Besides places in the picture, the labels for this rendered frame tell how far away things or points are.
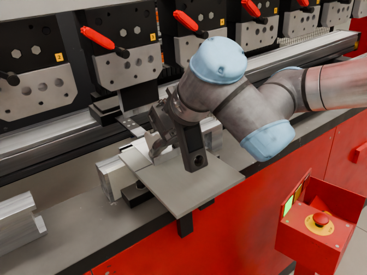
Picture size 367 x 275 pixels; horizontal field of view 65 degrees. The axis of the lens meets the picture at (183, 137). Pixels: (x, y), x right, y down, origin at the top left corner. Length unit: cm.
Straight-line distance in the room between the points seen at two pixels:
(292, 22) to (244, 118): 61
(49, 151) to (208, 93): 63
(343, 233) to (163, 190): 50
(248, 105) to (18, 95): 40
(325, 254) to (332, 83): 50
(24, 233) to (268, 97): 60
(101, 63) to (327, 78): 41
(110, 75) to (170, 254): 51
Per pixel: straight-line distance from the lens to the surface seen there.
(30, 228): 76
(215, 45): 42
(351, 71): 50
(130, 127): 84
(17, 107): 60
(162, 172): 66
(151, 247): 79
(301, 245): 88
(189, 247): 90
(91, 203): 81
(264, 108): 43
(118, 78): 64
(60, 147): 96
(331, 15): 117
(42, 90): 61
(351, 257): 189
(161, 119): 58
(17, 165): 96
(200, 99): 45
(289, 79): 53
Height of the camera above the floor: 140
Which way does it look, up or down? 31 degrees down
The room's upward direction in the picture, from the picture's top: 4 degrees counter-clockwise
